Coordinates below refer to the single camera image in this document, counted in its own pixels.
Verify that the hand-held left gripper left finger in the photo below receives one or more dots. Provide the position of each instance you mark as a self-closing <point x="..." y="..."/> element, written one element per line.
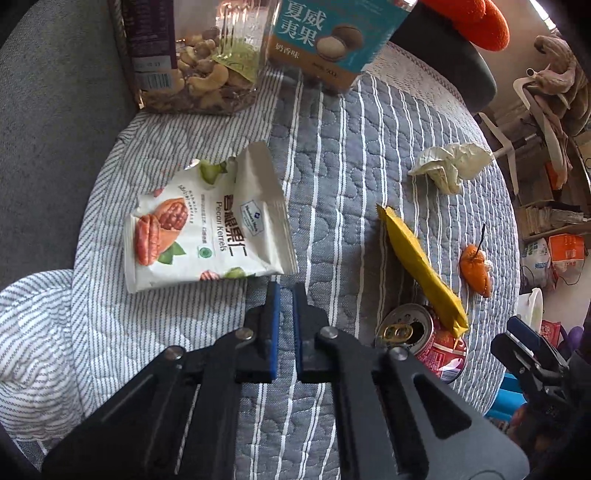
<point x="274" y="323"/>

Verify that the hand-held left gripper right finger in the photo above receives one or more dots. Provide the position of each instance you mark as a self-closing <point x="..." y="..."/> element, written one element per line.
<point x="298" y="323"/>

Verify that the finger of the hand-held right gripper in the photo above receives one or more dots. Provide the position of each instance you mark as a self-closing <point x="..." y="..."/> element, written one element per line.
<point x="526" y="330"/>
<point x="512" y="355"/>

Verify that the white pecan packet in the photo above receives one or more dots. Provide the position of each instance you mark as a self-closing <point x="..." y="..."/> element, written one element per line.
<point x="207" y="230"/>

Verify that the red printed bag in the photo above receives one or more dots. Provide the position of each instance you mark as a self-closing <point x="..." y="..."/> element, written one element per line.
<point x="550" y="332"/>

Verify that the blue plastic stool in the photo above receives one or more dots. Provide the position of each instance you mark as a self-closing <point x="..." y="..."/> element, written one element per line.
<point x="505" y="397"/>

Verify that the white plastic bag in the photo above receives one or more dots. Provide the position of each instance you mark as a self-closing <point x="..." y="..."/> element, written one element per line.
<point x="535" y="263"/>

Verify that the red drink can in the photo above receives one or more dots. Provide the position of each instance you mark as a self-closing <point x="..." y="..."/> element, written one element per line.
<point x="434" y="353"/>

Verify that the orange fruit peel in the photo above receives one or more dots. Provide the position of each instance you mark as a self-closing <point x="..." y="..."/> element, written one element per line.
<point x="475" y="270"/>

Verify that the orange cardboard box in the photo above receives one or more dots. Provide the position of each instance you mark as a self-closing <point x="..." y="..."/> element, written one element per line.
<point x="568" y="254"/>

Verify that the wooden desk with shelves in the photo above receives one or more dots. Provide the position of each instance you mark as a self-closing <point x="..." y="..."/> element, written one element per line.
<point x="545" y="217"/>

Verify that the yellow wrapper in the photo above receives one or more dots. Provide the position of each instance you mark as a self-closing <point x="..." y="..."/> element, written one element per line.
<point x="425" y="272"/>

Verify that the grey striped quilt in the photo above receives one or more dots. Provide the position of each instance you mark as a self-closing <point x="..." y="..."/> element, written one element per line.
<point x="332" y="184"/>

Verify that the white office chair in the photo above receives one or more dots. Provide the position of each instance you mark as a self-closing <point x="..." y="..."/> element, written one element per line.
<point x="508" y="152"/>

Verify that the crumpled white tissue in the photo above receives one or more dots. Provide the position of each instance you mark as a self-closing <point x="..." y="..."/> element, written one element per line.
<point x="452" y="164"/>

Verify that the clear mixed nut jar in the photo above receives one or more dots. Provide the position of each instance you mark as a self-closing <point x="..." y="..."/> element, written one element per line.
<point x="203" y="78"/>

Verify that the brown fleece blanket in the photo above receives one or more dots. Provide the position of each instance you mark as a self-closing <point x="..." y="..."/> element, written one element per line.
<point x="558" y="64"/>

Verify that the black leather ottoman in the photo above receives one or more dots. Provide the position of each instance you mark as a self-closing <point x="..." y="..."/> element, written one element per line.
<point x="443" y="64"/>

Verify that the teal macadamia nut box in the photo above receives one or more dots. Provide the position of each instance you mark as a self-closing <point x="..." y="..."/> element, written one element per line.
<point x="323" y="41"/>

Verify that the grey fabric cushion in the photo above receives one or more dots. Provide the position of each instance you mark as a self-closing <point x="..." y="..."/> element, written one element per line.
<point x="55" y="138"/>

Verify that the orange persimmon plush cushion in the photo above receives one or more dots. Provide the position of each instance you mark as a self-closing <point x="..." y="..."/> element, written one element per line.
<point x="480" y="23"/>

